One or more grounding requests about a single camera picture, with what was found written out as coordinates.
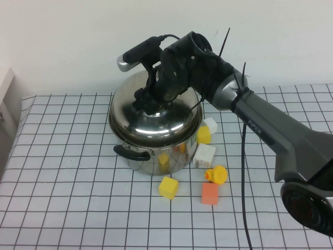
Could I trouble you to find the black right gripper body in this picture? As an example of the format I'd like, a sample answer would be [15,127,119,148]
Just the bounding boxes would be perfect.
[146,45,195,105]

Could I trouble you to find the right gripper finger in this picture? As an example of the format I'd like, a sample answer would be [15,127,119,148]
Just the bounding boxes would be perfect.
[144,103,162,116]
[132,88,151,110]

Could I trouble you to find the stainless steel lid black knob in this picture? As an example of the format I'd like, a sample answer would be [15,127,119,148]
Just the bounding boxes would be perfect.
[108,70,204,149]

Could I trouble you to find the black zip tie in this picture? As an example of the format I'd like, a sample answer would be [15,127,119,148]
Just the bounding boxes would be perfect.
[230,62,252,110]
[189,95,207,115]
[217,27,231,57]

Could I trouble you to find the yellow foam cube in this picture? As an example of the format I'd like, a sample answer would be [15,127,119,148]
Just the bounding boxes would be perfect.
[158,176,179,200]
[197,126,212,145]

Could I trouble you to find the small white foam cube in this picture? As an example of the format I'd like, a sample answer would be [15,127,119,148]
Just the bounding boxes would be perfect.
[202,117,218,135]

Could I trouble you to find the stained white foam cube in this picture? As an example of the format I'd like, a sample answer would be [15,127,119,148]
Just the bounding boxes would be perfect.
[193,143,216,169]

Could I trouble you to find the yellow rubber duck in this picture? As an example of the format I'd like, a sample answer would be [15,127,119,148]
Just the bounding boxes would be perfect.
[203,165,228,185]

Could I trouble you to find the orange foam block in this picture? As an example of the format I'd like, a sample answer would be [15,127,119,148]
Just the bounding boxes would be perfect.
[201,182,219,206]

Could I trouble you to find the white black grid tablecloth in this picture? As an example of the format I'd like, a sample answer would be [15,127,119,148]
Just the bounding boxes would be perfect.
[0,83,333,250]

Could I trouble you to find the white cabinet side panel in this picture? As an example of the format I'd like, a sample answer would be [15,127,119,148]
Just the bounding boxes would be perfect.
[0,67,23,180]

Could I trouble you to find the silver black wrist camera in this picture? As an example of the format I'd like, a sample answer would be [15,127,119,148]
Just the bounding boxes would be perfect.
[117,35,167,72]

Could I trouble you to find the stainless steel pot black handles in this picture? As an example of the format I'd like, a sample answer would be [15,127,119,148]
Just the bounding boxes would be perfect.
[113,122,204,176]

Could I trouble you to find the black camera cable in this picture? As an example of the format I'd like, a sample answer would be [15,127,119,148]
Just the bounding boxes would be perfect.
[160,33,253,250]

